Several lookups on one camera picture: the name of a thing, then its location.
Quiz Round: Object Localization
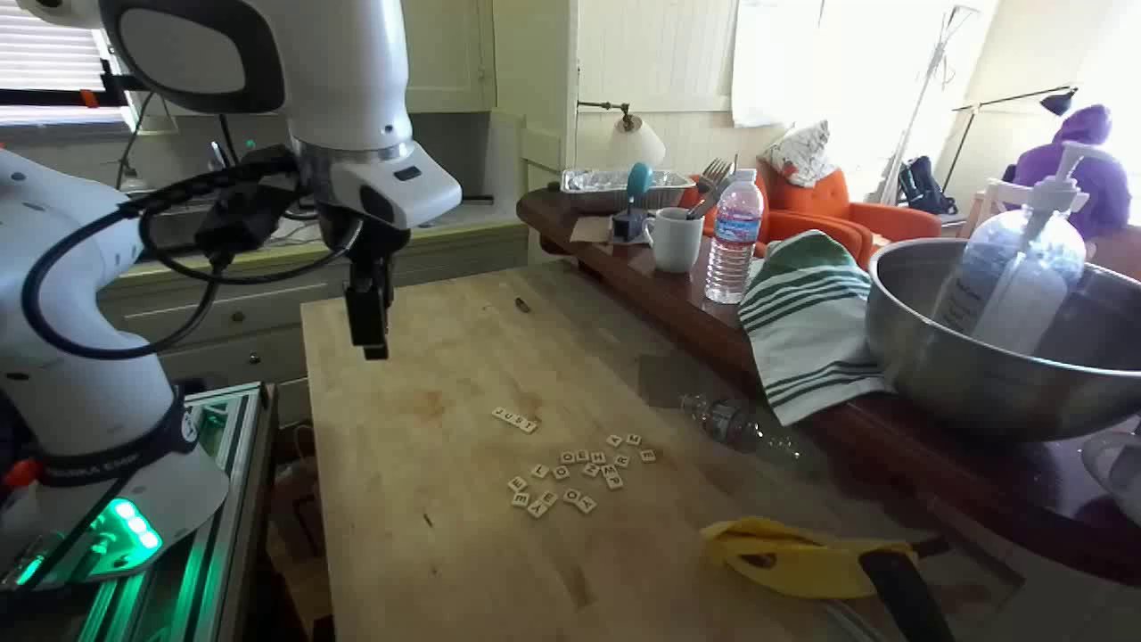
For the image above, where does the clear plastic water bottle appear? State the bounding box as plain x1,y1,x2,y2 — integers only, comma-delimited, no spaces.
702,164,765,305

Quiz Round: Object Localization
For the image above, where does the cream drawer cabinet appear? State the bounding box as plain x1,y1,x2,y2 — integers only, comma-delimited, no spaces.
99,199,531,397

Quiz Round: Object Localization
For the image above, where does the black bag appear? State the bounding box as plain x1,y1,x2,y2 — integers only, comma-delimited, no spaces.
895,153,958,217

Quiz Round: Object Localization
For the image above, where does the white wall cabinet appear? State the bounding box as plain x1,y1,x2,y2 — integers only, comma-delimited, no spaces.
400,0,499,116

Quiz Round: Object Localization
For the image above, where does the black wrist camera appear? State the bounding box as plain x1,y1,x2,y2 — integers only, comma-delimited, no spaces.
192,183,298,272

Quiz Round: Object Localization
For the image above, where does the thin floor lamp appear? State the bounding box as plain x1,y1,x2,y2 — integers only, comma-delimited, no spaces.
938,82,1080,199

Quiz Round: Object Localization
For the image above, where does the white globe table lamp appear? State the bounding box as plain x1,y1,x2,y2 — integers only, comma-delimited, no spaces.
576,96,671,176

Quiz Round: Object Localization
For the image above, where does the purple plush toy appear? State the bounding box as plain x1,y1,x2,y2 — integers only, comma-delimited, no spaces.
1008,101,1133,243

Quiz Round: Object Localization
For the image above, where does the black tool handle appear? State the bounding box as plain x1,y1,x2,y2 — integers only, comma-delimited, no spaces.
857,544,958,642

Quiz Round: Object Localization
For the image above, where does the white ceramic mug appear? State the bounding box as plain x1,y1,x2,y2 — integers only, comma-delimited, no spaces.
644,203,706,278

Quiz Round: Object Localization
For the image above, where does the orange cushion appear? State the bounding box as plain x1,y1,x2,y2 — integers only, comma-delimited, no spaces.
675,158,944,272

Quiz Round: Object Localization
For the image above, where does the white plastic object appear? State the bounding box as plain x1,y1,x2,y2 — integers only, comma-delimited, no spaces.
1080,424,1141,529

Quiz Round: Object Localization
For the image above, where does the brown paper sheet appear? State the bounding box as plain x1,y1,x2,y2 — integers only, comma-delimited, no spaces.
566,211,620,248

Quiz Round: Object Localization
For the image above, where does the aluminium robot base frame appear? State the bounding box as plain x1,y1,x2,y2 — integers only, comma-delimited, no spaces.
0,376,278,642

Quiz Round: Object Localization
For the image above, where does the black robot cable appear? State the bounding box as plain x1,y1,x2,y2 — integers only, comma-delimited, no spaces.
19,143,367,362

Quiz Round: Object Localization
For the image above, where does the black block stand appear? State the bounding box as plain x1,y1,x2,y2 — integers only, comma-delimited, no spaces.
610,208,657,246

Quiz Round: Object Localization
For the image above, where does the teal round scoop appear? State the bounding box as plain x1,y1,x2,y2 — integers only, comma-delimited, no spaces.
624,158,657,217

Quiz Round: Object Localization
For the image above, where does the white window blind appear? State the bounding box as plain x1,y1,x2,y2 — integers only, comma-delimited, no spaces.
0,0,119,96

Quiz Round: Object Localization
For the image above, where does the metal spoon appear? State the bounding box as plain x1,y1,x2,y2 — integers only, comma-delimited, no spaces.
687,158,733,224

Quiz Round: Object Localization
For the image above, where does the dark wooden side table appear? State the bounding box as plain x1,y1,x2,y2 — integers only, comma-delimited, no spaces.
513,183,1141,590

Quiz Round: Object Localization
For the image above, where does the green striped white towel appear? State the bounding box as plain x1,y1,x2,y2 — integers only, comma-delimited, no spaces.
733,227,895,429

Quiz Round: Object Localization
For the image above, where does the black horizontal rod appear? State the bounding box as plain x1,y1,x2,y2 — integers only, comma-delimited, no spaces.
69,58,154,112

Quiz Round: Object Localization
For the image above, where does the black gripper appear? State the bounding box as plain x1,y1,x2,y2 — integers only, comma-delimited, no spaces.
318,208,412,362

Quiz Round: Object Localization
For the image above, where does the crumpled clear plastic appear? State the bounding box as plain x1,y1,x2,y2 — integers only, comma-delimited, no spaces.
675,388,813,461

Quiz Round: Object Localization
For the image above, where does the white pump bottle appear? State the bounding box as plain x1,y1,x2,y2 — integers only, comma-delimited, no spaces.
931,140,1110,357

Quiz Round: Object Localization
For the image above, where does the white patterned cloth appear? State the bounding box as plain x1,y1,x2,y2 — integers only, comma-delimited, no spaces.
761,116,835,191

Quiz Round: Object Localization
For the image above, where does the large steel mixing bowl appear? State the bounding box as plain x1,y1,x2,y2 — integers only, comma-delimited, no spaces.
864,234,1141,444

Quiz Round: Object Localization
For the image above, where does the large foil tray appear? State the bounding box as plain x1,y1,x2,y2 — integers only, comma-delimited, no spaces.
555,164,693,196

